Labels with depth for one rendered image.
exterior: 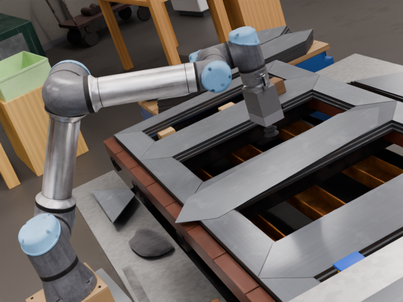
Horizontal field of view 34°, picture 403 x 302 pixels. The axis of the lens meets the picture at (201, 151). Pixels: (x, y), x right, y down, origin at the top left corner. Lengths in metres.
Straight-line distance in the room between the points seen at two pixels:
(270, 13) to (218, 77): 4.09
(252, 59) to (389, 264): 0.84
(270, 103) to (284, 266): 0.51
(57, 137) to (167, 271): 0.50
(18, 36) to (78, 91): 5.16
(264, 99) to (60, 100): 0.54
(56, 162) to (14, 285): 1.87
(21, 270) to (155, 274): 1.90
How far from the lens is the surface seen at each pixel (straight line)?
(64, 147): 1.86
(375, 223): 1.59
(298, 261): 1.53
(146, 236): 2.10
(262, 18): 5.67
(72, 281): 1.88
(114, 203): 2.34
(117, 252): 2.14
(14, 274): 3.79
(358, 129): 2.02
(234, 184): 1.91
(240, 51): 1.78
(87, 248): 3.68
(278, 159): 1.97
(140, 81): 1.66
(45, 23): 8.69
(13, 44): 6.81
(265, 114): 1.83
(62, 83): 1.69
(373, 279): 1.10
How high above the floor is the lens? 1.73
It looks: 24 degrees down
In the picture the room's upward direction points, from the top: 20 degrees counter-clockwise
